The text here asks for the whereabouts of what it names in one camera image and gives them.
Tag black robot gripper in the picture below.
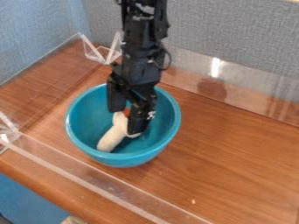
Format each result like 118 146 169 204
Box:
107 43 165 137

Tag blue plastic bowl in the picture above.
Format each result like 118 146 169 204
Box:
65 85 182 168

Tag white brown toy mushroom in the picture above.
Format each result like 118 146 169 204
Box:
98 108 141 152

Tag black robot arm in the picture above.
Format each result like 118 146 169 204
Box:
107 0 173 135

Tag clear acrylic left barrier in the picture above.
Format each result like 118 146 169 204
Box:
0 33 99 131

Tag clear acrylic barrier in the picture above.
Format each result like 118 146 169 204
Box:
0 132 213 224
113 31 299 128
0 33 99 131

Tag clear acrylic back barrier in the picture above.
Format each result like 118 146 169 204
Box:
113 31 299 128

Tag clear acrylic front barrier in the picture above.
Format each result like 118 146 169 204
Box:
0 132 213 224

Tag clear acrylic corner bracket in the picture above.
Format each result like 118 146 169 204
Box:
79 31 122 65

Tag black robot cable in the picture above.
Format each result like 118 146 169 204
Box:
154 47 174 71

